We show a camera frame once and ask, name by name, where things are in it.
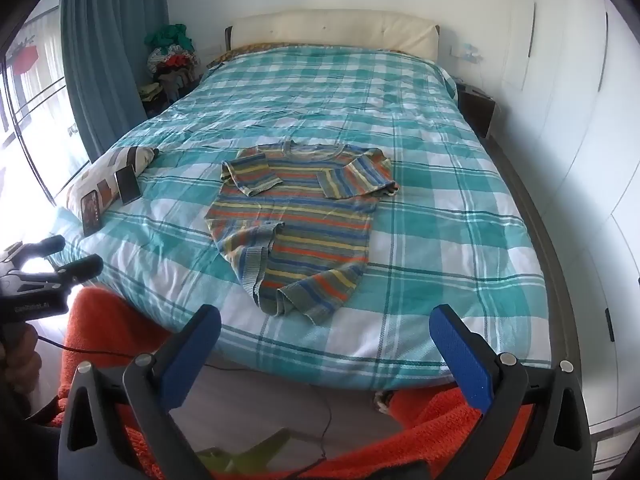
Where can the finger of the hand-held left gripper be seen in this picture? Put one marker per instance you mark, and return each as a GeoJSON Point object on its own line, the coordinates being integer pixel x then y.
{"type": "Point", "coordinates": [47, 246]}
{"type": "Point", "coordinates": [82, 266]}

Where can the black smartphone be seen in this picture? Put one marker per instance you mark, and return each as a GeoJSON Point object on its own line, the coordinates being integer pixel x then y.
{"type": "Point", "coordinates": [91, 212]}
{"type": "Point", "coordinates": [127, 184]}

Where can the dark bed frame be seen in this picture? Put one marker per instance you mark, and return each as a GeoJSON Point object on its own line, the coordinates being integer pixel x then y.
{"type": "Point", "coordinates": [542, 240]}

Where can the teal curtain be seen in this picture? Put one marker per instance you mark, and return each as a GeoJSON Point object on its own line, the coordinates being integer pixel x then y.
{"type": "Point", "coordinates": [107, 60]}

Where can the orange fluffy cloth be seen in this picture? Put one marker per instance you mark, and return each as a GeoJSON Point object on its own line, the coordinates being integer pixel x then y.
{"type": "Point", "coordinates": [107, 330]}

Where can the striped knit sweater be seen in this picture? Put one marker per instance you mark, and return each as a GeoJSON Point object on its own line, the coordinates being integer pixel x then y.
{"type": "Point", "coordinates": [300, 230]}

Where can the teal checked bed blanket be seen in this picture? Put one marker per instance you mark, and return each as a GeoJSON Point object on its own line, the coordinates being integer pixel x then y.
{"type": "Point", "coordinates": [450, 210]}

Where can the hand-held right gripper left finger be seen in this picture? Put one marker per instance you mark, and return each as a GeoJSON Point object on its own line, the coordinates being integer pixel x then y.
{"type": "Point", "coordinates": [192, 360]}

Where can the patterned pillow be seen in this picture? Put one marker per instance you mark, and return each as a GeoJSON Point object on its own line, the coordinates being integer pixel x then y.
{"type": "Point", "coordinates": [107, 170]}

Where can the white wardrobe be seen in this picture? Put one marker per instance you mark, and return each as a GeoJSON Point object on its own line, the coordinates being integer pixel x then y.
{"type": "Point", "coordinates": [585, 135]}

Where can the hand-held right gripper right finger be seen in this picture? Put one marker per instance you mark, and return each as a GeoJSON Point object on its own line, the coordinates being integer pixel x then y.
{"type": "Point", "coordinates": [460, 360]}

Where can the person's left hand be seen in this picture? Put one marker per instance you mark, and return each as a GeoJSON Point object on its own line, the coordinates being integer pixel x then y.
{"type": "Point", "coordinates": [20, 360]}

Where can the green object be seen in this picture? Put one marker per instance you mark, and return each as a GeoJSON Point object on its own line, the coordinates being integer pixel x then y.
{"type": "Point", "coordinates": [250, 452]}

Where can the cream headboard cushion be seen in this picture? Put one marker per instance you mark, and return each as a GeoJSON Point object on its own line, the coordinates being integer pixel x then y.
{"type": "Point", "coordinates": [335, 30]}

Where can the pile of colourful clothes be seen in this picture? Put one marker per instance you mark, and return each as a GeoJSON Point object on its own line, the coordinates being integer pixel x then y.
{"type": "Point", "coordinates": [172, 60]}

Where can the white wall socket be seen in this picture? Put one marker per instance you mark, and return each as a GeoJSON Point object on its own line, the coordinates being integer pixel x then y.
{"type": "Point", "coordinates": [466, 52]}

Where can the dark nightstand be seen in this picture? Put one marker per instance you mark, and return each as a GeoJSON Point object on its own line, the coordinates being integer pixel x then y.
{"type": "Point", "coordinates": [475, 107]}

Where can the window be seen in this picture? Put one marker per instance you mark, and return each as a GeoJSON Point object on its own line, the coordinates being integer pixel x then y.
{"type": "Point", "coordinates": [30, 100]}

